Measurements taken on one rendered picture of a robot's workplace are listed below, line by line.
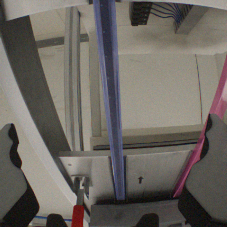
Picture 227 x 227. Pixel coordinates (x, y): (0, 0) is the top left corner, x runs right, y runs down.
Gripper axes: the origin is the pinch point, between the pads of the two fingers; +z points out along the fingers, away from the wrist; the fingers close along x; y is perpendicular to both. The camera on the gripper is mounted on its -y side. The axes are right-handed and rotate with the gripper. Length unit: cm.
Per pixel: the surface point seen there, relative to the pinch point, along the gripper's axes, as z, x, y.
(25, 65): 4.9, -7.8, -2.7
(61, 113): 159, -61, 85
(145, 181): 9.1, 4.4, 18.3
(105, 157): 7.1, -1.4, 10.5
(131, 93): 168, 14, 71
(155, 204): 9.0, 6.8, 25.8
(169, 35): 65, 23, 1
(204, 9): 37.0, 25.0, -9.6
